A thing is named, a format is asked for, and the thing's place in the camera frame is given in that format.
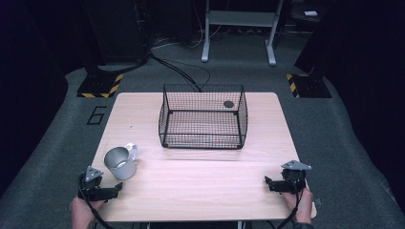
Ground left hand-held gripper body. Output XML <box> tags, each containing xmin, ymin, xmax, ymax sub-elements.
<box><xmin>77</xmin><ymin>165</ymin><xmax>117</xmax><ymax>202</ymax></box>

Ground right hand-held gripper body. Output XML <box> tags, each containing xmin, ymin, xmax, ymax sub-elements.
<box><xmin>277</xmin><ymin>159</ymin><xmax>312</xmax><ymax>195</ymax></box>

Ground grey metal cup white handle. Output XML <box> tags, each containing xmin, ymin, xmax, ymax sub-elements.
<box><xmin>103</xmin><ymin>142</ymin><xmax>139</xmax><ymax>181</ymax></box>

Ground black wire mesh basket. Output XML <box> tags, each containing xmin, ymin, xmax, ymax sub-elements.
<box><xmin>158</xmin><ymin>83</ymin><xmax>249</xmax><ymax>150</ymax></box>

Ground person's left hand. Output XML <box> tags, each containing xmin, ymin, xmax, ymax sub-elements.
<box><xmin>70</xmin><ymin>195</ymin><xmax>105</xmax><ymax>229</ymax></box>

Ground black stand base striped edge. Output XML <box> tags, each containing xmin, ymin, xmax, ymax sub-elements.
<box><xmin>285</xmin><ymin>73</ymin><xmax>332</xmax><ymax>99</ymax></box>
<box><xmin>76</xmin><ymin>73</ymin><xmax>124</xmax><ymax>99</ymax></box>

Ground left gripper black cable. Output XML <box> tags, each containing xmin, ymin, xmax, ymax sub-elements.
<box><xmin>77</xmin><ymin>174</ymin><xmax>117</xmax><ymax>229</ymax></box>

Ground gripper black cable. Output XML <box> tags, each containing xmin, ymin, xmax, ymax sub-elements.
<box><xmin>275</xmin><ymin>177</ymin><xmax>303</xmax><ymax>229</ymax></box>
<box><xmin>77</xmin><ymin>174</ymin><xmax>117</xmax><ymax>229</ymax></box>

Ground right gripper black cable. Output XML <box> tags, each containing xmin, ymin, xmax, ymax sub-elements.
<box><xmin>275</xmin><ymin>177</ymin><xmax>303</xmax><ymax>229</ymax></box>

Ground black floor cables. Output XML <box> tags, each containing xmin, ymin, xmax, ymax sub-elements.
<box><xmin>148</xmin><ymin>51</ymin><xmax>212</xmax><ymax>94</ymax></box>

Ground white metal stand frame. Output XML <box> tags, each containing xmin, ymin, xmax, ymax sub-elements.
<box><xmin>201</xmin><ymin>0</ymin><xmax>285</xmax><ymax>67</ymax></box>

